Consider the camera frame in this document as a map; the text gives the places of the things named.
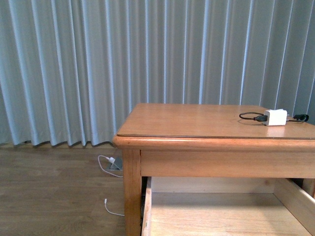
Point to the wooden top drawer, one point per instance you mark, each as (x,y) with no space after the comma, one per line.
(213,206)

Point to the wooden nightstand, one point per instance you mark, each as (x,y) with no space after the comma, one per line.
(176,140)

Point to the white floor charger plug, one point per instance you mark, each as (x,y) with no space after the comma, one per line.
(111,159)

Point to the open grey floor socket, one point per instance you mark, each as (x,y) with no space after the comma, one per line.
(117,166)

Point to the grey pleated curtain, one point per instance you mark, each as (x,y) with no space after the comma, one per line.
(72,70)

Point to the white charger adapter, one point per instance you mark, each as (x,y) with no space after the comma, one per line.
(275,117)

